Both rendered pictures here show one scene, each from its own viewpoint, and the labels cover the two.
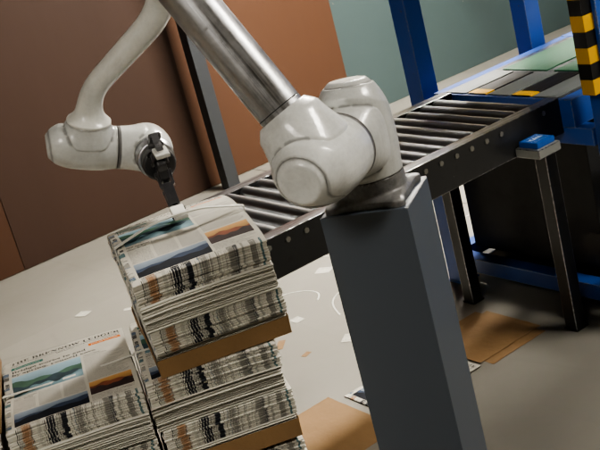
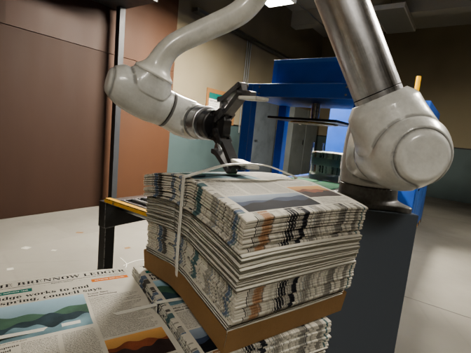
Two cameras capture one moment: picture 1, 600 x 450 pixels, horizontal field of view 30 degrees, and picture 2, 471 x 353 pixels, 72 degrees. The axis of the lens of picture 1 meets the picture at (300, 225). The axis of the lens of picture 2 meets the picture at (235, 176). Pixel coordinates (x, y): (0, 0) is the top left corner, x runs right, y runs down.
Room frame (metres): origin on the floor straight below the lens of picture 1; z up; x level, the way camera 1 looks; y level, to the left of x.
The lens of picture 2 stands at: (1.67, 0.54, 1.17)
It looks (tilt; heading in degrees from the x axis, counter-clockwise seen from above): 8 degrees down; 337
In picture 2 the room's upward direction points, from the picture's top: 6 degrees clockwise
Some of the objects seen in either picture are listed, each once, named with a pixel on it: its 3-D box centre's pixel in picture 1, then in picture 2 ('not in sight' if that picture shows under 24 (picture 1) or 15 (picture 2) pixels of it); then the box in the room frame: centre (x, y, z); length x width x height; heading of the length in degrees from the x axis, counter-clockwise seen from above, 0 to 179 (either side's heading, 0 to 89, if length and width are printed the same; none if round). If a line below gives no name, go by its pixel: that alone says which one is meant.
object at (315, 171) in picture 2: not in sight; (331, 165); (4.20, -1.55, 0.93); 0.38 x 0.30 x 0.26; 122
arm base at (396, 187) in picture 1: (373, 181); (364, 192); (2.39, -0.18, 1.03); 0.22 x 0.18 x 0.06; 157
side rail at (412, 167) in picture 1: (405, 189); not in sight; (3.14, -0.33, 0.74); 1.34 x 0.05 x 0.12; 122
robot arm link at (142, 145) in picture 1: (155, 157); (204, 122); (2.51, 0.28, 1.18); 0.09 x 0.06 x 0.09; 100
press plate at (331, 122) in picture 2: not in sight; (313, 122); (3.89, -1.06, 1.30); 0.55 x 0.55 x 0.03; 32
